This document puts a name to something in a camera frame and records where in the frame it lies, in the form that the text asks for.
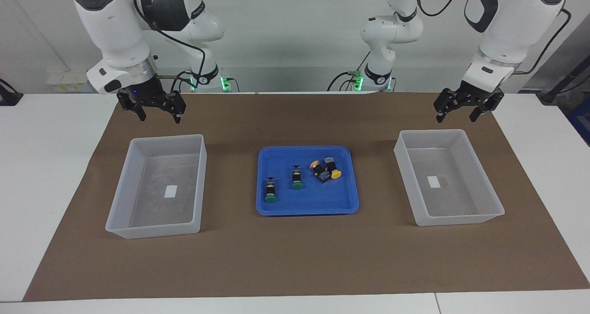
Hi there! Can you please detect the yellow push button switch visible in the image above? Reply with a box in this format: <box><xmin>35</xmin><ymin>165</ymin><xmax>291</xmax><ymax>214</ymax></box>
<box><xmin>310</xmin><ymin>160</ymin><xmax>332</xmax><ymax>184</ymax></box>
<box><xmin>323</xmin><ymin>156</ymin><xmax>342</xmax><ymax>180</ymax></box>

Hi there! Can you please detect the white yellow power strip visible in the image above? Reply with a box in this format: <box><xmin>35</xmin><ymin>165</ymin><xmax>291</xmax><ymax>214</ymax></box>
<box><xmin>46</xmin><ymin>72</ymin><xmax>90</xmax><ymax>94</ymax></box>

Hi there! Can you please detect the black stand pole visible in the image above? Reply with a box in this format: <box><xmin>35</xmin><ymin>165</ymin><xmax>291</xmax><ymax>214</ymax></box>
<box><xmin>537</xmin><ymin>56</ymin><xmax>590</xmax><ymax>105</ymax></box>

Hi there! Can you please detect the translucent plastic box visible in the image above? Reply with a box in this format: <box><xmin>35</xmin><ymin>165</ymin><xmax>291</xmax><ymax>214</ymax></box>
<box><xmin>394</xmin><ymin>129</ymin><xmax>505</xmax><ymax>226</ymax></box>
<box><xmin>105</xmin><ymin>134</ymin><xmax>208</xmax><ymax>239</ymax></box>

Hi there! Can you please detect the blue crate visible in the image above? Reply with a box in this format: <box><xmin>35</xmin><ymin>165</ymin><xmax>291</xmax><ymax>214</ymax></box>
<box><xmin>566</xmin><ymin>97</ymin><xmax>590</xmax><ymax>147</ymax></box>

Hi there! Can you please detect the black clamp device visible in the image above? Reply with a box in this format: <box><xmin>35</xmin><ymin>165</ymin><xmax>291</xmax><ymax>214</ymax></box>
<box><xmin>0</xmin><ymin>78</ymin><xmax>24</xmax><ymax>106</ymax></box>

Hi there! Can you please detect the blue plastic tray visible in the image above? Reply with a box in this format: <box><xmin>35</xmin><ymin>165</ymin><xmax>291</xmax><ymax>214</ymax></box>
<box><xmin>256</xmin><ymin>146</ymin><xmax>360</xmax><ymax>216</ymax></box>

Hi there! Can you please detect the brown paper table mat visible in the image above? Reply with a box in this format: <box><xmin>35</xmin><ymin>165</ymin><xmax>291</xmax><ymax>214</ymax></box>
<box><xmin>23</xmin><ymin>92</ymin><xmax>590</xmax><ymax>302</ymax></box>

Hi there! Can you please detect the black base cable bundle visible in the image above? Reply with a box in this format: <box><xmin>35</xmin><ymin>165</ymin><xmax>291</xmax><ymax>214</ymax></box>
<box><xmin>171</xmin><ymin>72</ymin><xmax>240</xmax><ymax>93</ymax></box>
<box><xmin>326</xmin><ymin>51</ymin><xmax>397</xmax><ymax>92</ymax></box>

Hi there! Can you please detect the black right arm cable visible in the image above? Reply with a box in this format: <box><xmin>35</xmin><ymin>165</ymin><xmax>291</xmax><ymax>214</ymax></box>
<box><xmin>133</xmin><ymin>0</ymin><xmax>207</xmax><ymax>92</ymax></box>

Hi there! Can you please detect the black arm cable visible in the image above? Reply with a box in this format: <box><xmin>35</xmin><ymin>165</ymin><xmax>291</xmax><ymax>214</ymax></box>
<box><xmin>413</xmin><ymin>0</ymin><xmax>572</xmax><ymax>75</ymax></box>
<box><xmin>133</xmin><ymin>0</ymin><xmax>207</xmax><ymax>92</ymax></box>

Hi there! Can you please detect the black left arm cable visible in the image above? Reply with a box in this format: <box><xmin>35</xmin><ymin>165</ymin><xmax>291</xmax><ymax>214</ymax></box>
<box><xmin>413</xmin><ymin>0</ymin><xmax>572</xmax><ymax>75</ymax></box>

